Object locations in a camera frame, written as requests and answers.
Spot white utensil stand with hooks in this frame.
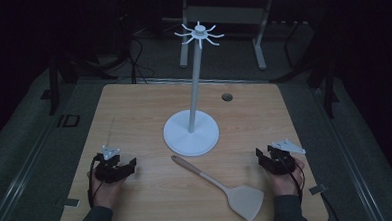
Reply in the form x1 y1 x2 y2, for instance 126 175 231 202
158 19 231 159

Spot person's left hand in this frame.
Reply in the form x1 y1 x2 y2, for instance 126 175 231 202
87 168 128 211

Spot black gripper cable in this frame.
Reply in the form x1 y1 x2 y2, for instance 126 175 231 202
287 161 308 204
85 154 105 209

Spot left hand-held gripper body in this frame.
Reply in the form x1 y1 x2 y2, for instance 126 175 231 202
94 143 132 185

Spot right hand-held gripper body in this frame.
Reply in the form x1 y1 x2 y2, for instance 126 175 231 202
266 138 308 176

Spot black floor cables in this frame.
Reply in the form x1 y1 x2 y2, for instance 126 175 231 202
126 33 157 85

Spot black floor socket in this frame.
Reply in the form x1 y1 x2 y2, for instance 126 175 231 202
56 113 82 129

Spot grey tape strip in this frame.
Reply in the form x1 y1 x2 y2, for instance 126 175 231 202
307 183 329 197
63 197 82 209

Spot beige spatula with wooden handle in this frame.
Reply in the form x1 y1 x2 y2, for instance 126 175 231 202
170 151 267 221

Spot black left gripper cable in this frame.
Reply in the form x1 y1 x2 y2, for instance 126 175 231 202
85 154 105 209

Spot person's right hand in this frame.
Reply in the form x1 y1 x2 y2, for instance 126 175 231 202
266 156 308 198

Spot black metal stand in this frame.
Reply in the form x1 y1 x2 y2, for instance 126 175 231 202
45 43 118 117
269 17 341 122

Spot grey metal desk frame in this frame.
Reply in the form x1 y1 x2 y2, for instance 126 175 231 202
176 0 278 74

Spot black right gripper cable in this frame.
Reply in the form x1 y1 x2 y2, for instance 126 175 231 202
287 161 308 204

